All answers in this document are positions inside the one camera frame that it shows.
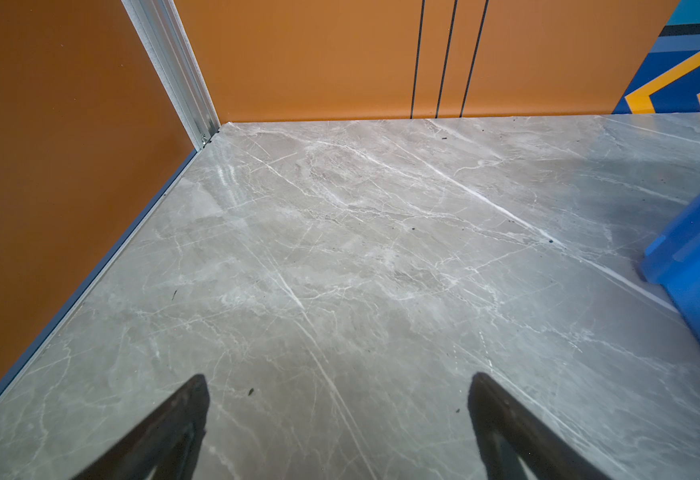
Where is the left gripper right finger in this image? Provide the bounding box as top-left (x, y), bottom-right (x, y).
top-left (467, 372), bottom-right (607, 479)

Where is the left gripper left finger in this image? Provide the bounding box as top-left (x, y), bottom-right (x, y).
top-left (76, 374), bottom-right (210, 479)

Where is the aluminium corner post left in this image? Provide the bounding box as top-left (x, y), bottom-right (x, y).
top-left (122, 0), bottom-right (221, 151)

